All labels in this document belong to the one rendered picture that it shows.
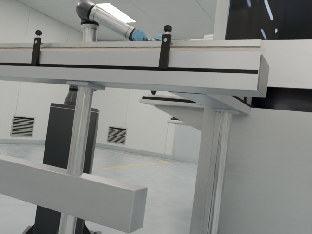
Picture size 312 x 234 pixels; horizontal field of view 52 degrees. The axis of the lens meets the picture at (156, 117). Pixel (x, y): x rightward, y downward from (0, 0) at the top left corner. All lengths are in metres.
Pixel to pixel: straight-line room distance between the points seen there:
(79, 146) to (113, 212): 0.24
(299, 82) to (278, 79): 0.09
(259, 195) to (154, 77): 0.93
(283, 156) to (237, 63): 0.86
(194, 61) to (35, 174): 0.64
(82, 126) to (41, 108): 6.84
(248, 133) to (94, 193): 0.88
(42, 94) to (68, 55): 6.80
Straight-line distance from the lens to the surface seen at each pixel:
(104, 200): 0.96
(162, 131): 7.92
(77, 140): 1.04
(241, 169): 1.61
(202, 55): 0.82
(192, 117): 1.79
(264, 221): 1.63
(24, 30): 7.56
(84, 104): 1.04
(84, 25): 2.08
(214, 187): 1.42
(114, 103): 8.69
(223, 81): 0.79
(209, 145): 1.65
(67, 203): 1.05
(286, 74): 1.61
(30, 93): 7.63
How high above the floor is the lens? 0.73
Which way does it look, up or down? 2 degrees up
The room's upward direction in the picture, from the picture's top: 7 degrees clockwise
